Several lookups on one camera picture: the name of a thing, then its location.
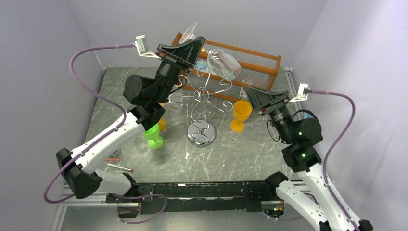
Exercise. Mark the blue packaged item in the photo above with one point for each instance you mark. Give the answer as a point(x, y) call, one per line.
point(202, 66)

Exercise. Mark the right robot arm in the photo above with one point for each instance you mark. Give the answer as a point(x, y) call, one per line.
point(327, 211)

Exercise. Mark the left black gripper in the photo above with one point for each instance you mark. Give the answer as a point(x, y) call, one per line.
point(186, 55)

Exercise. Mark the wooden shelf rack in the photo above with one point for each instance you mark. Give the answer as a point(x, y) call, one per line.
point(258, 69)

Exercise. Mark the small white red box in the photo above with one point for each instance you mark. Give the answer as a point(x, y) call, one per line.
point(242, 94)

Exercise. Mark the orange pencil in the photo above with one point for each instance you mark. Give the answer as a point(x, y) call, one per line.
point(112, 159)

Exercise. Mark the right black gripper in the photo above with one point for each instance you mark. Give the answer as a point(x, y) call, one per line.
point(273, 103)

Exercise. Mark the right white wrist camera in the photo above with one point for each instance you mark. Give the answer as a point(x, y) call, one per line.
point(302, 94)

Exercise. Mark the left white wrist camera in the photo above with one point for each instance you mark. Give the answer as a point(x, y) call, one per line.
point(143, 49)

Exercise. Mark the silver red pen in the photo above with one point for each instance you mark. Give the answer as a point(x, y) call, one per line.
point(120, 167)

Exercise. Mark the clear wine glass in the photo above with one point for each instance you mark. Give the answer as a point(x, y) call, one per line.
point(176, 101)
point(219, 61)

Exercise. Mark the chrome wine glass rack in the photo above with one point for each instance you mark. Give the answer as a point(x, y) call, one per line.
point(200, 131)

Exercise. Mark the orange plastic goblet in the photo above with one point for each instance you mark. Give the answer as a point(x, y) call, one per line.
point(241, 111)
point(162, 124)

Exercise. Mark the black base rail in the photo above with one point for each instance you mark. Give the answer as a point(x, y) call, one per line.
point(151, 198)

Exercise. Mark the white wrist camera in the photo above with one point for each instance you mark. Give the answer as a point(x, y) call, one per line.
point(302, 94)
point(143, 49)

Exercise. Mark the green plastic goblet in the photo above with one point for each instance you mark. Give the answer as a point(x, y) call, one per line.
point(153, 137)

